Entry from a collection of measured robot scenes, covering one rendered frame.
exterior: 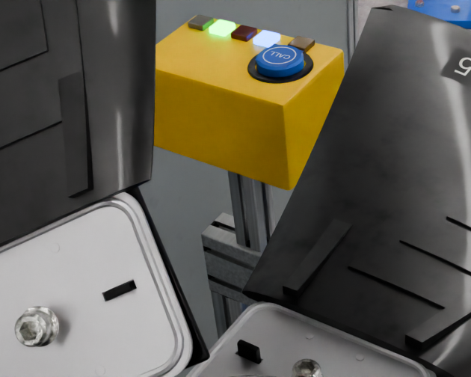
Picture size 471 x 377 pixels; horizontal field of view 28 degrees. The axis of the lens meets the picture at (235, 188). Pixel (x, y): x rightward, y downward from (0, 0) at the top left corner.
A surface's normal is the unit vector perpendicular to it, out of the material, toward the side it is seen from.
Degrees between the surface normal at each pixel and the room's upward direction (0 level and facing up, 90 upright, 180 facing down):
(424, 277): 5
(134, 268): 48
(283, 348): 0
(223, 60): 0
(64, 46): 41
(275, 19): 90
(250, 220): 90
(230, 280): 90
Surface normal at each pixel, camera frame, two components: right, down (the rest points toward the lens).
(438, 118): 0.03, -0.69
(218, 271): -0.57, 0.55
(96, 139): -0.13, -0.16
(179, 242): 0.82, 0.29
